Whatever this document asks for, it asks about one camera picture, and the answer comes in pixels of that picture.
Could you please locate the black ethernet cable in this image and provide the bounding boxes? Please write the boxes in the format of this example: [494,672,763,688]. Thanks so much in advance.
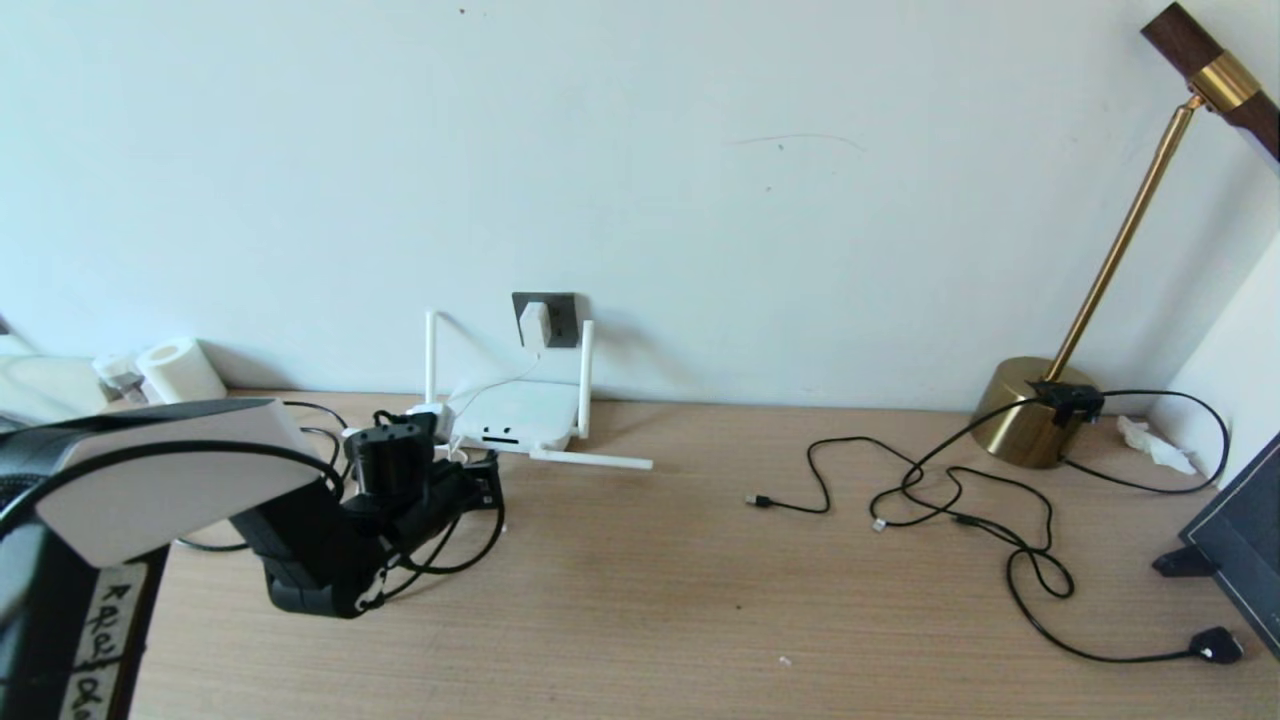
[175,400,501,553]

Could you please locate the brass desk lamp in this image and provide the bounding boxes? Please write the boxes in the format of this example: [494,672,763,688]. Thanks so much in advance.
[970,2,1280,470]

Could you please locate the white paper roll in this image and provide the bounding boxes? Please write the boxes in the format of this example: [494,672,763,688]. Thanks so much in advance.
[135,337,227,405]

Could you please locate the thin white adapter cable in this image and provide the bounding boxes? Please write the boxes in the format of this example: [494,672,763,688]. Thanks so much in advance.
[438,345,547,467]

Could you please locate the grey wall power socket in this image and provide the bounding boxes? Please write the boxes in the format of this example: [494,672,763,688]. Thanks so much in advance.
[512,292,580,349]

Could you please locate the white router with antennas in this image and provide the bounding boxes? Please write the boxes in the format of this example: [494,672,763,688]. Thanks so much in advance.
[340,310,654,471]

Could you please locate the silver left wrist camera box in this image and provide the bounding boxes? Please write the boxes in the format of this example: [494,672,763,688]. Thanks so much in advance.
[405,400,457,443]

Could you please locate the black USB cable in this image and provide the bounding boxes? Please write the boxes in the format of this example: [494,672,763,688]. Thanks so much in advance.
[746,436,1054,551]

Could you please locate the crumpled white tissue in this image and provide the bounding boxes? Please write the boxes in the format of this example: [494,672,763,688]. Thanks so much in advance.
[1117,416,1199,476]

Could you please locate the thin black lamp cord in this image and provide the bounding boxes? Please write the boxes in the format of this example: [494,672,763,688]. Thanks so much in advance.
[1059,388,1231,495]

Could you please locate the black lamp power cord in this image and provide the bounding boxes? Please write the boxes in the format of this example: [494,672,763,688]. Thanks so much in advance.
[956,510,1246,664]

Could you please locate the black cable with white tip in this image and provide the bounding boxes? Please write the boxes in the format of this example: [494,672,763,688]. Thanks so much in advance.
[870,396,1047,530]

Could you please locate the pale background furniture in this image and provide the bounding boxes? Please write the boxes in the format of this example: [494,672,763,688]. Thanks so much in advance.
[0,350,109,426]

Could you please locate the black block with cables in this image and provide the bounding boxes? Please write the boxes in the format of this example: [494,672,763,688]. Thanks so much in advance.
[1030,381,1106,428]

